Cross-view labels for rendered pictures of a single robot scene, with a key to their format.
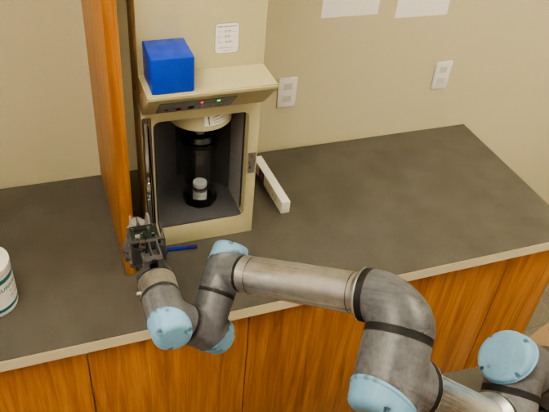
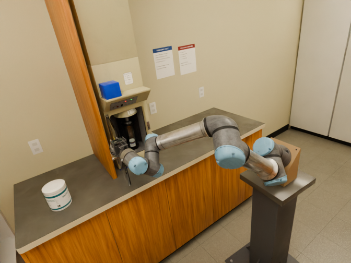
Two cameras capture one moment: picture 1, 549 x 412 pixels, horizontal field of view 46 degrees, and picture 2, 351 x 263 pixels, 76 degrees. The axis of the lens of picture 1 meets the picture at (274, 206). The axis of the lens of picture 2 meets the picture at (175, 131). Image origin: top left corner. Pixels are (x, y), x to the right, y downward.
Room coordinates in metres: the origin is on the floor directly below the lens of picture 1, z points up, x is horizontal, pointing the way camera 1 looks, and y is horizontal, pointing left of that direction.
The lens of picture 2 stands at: (-0.10, 0.11, 1.89)
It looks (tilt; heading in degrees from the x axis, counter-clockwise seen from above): 26 degrees down; 352
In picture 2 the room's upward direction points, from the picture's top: 7 degrees counter-clockwise
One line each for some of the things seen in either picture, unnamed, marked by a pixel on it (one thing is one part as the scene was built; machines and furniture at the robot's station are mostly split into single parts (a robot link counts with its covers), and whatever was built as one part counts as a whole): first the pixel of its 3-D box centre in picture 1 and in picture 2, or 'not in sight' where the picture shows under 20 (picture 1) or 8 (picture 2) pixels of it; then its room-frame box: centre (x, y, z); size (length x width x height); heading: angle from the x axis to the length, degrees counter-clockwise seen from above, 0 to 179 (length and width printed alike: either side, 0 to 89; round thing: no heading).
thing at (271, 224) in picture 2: not in sight; (270, 229); (0.93, -0.65, 0.45); 0.48 x 0.48 x 0.90; 20
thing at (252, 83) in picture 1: (208, 97); (127, 99); (1.39, 0.19, 1.46); 0.32 x 0.12 x 0.10; 114
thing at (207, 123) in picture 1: (199, 105); (124, 109); (1.54, 0.23, 1.34); 0.18 x 0.18 x 0.05
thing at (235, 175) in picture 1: (190, 147); (125, 128); (1.56, 0.26, 1.19); 0.26 x 0.24 x 0.35; 114
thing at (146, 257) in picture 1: (149, 257); (121, 149); (0.94, 0.24, 1.34); 0.12 x 0.08 x 0.09; 24
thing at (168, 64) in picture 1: (167, 65); (109, 90); (1.35, 0.28, 1.56); 0.10 x 0.10 x 0.09; 24
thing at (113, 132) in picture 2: (150, 221); (117, 150); (1.22, 0.31, 1.19); 0.30 x 0.01 x 0.40; 14
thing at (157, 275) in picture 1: (156, 287); (128, 156); (0.87, 0.21, 1.33); 0.08 x 0.05 x 0.08; 114
